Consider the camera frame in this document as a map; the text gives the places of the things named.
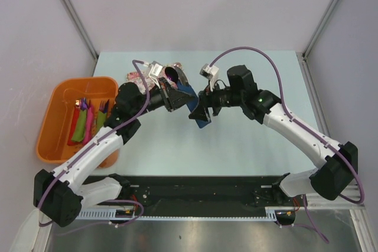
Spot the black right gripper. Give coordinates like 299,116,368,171
189,78,244,122

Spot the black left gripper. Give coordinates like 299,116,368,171
131,77,194,118

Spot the dark blue paper napkin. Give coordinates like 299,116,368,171
177,82,210,129

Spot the purple metal spoon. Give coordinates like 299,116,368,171
164,66,181,84

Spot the silver table knife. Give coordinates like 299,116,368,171
174,66,190,86

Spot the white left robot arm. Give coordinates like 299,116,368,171
33,77,197,227

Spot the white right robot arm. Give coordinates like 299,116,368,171
189,65,358,205

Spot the green napkin roll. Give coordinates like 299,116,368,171
71,110,87,142
96,110,107,132

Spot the pink napkin roll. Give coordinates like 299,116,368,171
82,105,94,145

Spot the red napkin roll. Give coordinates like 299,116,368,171
67,107,80,146

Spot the floral rectangular tray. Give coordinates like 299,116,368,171
126,62,183,94

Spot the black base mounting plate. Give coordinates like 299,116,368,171
88,175,308,225

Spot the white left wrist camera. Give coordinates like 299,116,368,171
144,61,163,87

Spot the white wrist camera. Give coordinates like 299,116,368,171
200,64,219,88
144,61,163,87

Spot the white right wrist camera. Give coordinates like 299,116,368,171
200,64,219,88

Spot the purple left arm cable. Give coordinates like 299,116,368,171
37,59,151,235

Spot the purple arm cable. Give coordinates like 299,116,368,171
37,59,151,235
211,46,366,244

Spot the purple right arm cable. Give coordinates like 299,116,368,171
211,46,366,244

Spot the white slotted cable duct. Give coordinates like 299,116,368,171
77,208,117,220

